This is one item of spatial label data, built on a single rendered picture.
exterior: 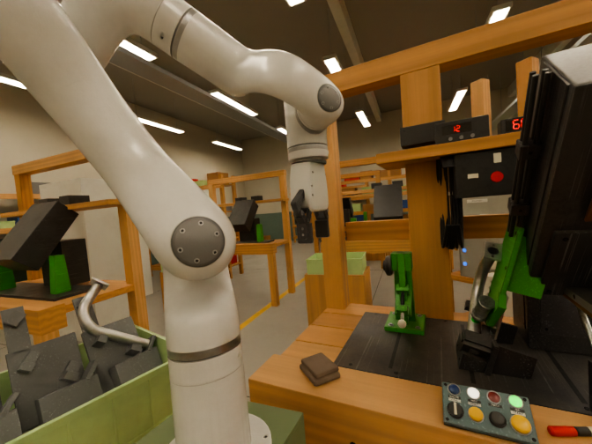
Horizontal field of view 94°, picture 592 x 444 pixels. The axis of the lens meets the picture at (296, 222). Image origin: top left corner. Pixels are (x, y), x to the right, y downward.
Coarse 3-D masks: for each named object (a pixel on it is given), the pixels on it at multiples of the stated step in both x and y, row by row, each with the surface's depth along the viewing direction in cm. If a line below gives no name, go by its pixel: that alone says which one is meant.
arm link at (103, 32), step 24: (72, 0) 43; (96, 0) 43; (120, 0) 43; (144, 0) 44; (168, 0) 45; (96, 24) 45; (120, 24) 45; (144, 24) 46; (168, 24) 45; (96, 48) 47; (168, 48) 48
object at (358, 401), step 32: (256, 384) 76; (288, 384) 73; (352, 384) 71; (384, 384) 70; (416, 384) 69; (320, 416) 68; (352, 416) 64; (384, 416) 60; (416, 416) 59; (544, 416) 56; (576, 416) 56
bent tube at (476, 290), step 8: (488, 248) 77; (496, 248) 76; (488, 256) 75; (496, 256) 74; (480, 264) 81; (488, 264) 79; (480, 272) 82; (488, 272) 82; (480, 280) 82; (472, 288) 84; (480, 288) 82; (472, 296) 82; (472, 304) 80; (472, 328) 76
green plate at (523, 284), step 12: (516, 228) 67; (504, 240) 75; (516, 240) 66; (504, 252) 73; (516, 252) 66; (504, 264) 70; (516, 264) 67; (504, 276) 68; (516, 276) 68; (528, 276) 67; (492, 288) 76; (504, 288) 68; (516, 288) 68; (528, 288) 67; (540, 288) 66
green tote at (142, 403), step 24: (144, 336) 102; (0, 384) 79; (144, 384) 73; (168, 384) 78; (96, 408) 64; (120, 408) 68; (144, 408) 72; (168, 408) 77; (48, 432) 57; (72, 432) 60; (96, 432) 64; (120, 432) 68; (144, 432) 72
